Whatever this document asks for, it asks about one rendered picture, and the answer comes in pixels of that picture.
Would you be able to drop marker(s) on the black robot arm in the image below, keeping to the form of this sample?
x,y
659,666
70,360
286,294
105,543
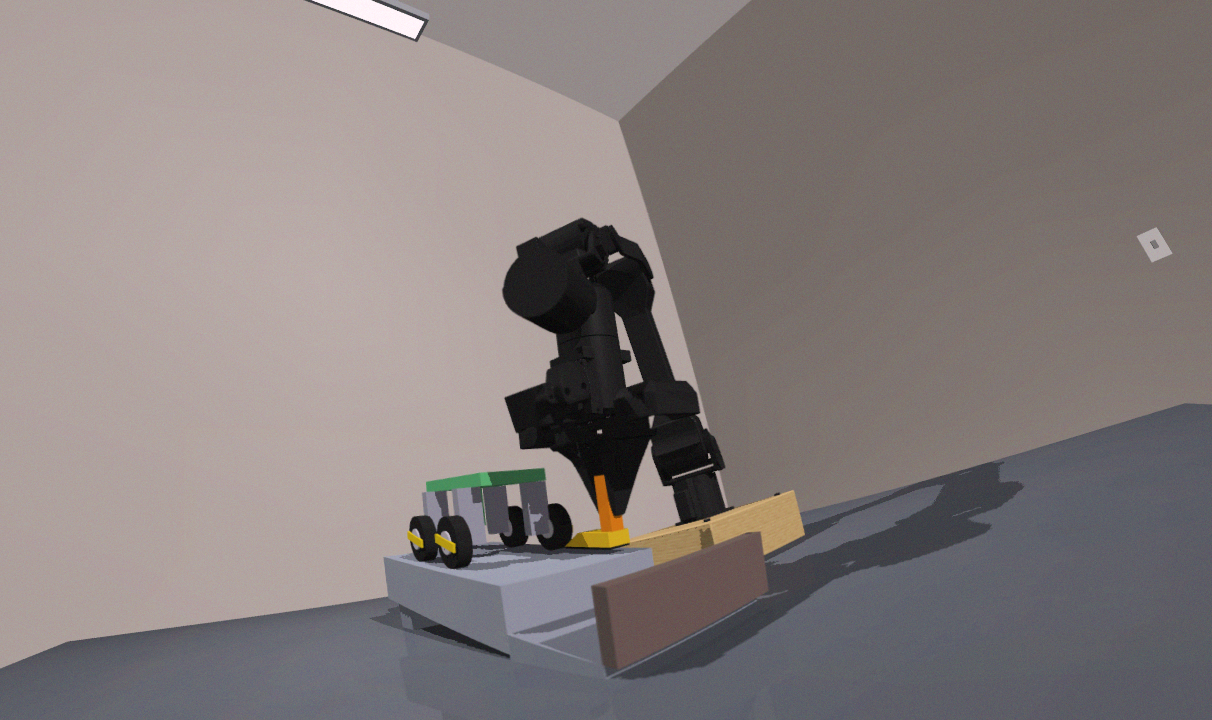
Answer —
x,y
548,285

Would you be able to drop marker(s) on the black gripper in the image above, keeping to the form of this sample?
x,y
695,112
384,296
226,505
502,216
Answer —
x,y
617,452

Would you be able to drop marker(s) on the green wheeled trolley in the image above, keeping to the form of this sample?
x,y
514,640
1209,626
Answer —
x,y
455,535

